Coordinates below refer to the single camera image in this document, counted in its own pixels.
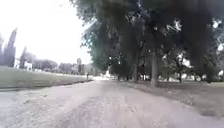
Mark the row of large trees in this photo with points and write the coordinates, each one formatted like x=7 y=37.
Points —
x=150 y=33

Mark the dark ditch strip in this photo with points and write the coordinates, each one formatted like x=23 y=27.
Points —
x=40 y=86

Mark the person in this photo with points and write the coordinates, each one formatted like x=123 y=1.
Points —
x=87 y=76

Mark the grey gravel path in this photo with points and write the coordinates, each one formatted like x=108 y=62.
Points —
x=100 y=106

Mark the leaf-strewn bare ground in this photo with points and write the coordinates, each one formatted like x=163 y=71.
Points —
x=200 y=96

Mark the grass field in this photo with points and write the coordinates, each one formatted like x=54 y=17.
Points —
x=30 y=78

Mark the distant row of trees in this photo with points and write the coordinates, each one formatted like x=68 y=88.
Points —
x=50 y=64

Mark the tall cypress tree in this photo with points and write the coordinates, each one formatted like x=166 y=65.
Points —
x=10 y=50

